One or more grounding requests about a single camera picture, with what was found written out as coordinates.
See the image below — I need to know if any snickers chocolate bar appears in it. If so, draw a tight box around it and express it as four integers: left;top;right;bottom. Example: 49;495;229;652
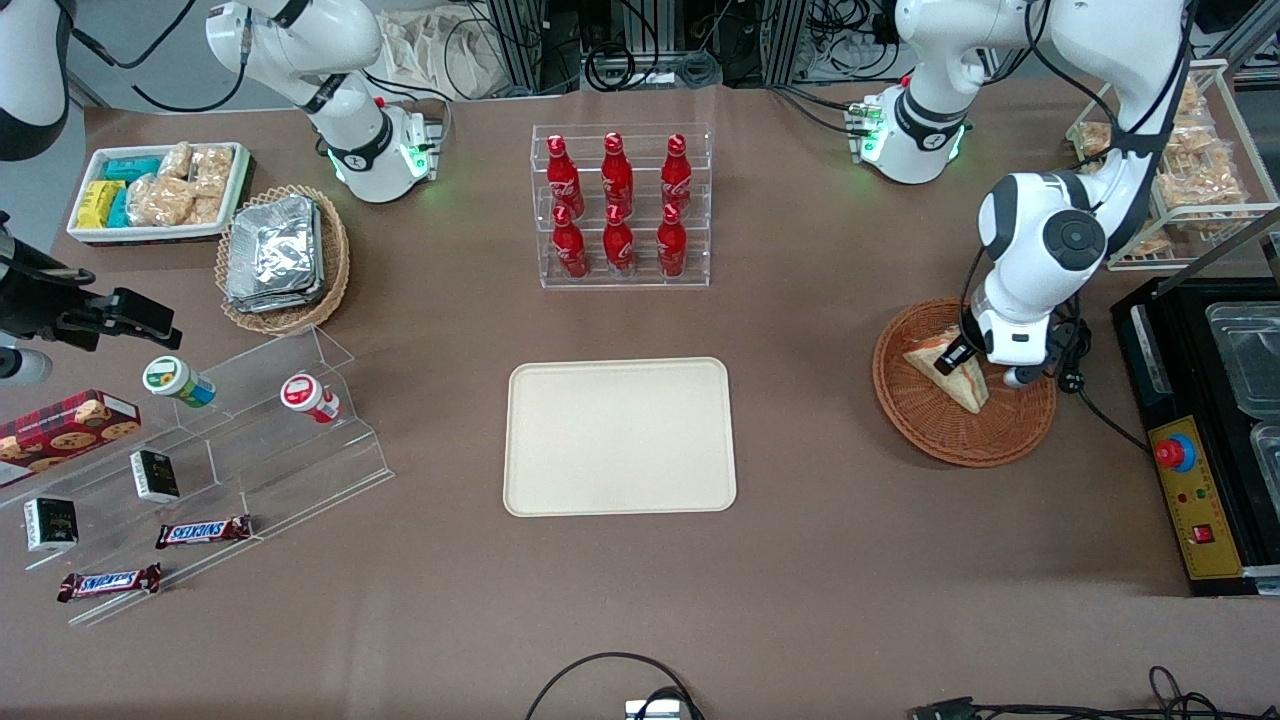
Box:
155;515;253;550
57;564;163;603

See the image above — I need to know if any tan wicker basket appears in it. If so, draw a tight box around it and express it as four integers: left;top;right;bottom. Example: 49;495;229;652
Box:
215;185;351;334

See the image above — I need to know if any red cookie box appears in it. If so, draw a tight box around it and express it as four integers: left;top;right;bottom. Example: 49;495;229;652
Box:
0;389;142;488

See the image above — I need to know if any brown round wicker basket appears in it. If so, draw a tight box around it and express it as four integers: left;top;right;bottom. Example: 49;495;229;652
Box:
872;298;1058;468

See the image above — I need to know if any white cloth bag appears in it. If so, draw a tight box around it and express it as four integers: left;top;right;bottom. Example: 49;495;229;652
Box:
378;8;503;101

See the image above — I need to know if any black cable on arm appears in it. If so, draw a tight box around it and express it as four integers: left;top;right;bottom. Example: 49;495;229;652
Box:
68;0;251;113
1025;0;1199;256

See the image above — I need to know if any white rectangular snack tray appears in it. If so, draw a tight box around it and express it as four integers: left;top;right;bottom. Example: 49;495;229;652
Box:
68;143;251;245

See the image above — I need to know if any triangle sandwich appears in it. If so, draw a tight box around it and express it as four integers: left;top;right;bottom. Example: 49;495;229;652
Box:
903;325;991;414

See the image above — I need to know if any clear acrylic bottle rack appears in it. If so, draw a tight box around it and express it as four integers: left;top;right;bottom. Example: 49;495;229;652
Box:
530;123;713;291

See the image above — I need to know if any stack of foil containers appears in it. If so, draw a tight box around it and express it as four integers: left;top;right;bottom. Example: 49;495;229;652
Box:
226;195;324;314

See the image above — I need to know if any cup with red lid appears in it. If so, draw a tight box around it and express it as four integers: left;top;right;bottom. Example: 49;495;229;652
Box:
280;373;341;423

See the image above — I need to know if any cup with green lid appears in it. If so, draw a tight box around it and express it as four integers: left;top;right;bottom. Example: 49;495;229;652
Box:
143;356;216;408

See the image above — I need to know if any cream plastic tray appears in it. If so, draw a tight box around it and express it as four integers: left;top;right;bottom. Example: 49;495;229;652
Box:
503;357;738;518

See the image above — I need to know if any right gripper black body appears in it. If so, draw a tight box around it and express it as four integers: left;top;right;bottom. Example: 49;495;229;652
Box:
0;215;101;386

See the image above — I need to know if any yellow snack pack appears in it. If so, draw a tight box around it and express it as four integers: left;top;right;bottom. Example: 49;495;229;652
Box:
77;180;126;230

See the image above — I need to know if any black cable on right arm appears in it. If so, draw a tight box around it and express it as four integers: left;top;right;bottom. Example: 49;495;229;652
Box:
68;0;251;113

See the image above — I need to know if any black power cable with plug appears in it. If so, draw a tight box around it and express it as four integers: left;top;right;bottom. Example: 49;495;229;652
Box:
1055;365;1151;453

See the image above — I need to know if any black sealing machine yellow panel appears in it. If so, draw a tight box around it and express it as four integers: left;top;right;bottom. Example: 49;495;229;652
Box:
1110;205;1280;598

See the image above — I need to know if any small black box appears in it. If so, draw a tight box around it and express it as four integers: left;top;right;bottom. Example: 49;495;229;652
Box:
24;497;79;553
130;450;181;504

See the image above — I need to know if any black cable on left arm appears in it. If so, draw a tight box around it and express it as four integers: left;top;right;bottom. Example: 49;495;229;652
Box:
1025;0;1199;256

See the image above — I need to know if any red cola bottle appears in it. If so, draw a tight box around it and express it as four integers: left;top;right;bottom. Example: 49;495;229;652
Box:
602;205;636;277
660;134;694;213
600;132;635;213
545;135;585;216
656;204;689;278
551;205;589;279

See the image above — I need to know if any black cable bundle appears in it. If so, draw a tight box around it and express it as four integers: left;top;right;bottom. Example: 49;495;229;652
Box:
583;0;723;91

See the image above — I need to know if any black looped cable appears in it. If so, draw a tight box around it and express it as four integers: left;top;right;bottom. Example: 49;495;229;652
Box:
525;652;706;720

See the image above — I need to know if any clear acrylic stepped display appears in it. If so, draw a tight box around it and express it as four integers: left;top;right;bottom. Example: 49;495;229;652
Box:
0;325;396;629

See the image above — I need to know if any clear meal container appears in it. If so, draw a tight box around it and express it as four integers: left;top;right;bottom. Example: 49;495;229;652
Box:
1250;422;1280;501
1205;303;1280;421

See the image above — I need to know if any aluminium frame rack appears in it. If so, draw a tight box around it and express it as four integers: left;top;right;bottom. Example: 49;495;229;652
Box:
762;0;813;87
486;0;583;97

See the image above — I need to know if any black cable with connector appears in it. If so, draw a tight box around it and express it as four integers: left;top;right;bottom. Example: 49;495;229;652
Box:
908;665;1280;720

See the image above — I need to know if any white wire snack rack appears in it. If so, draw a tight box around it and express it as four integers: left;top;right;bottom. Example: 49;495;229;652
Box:
1065;58;1280;273

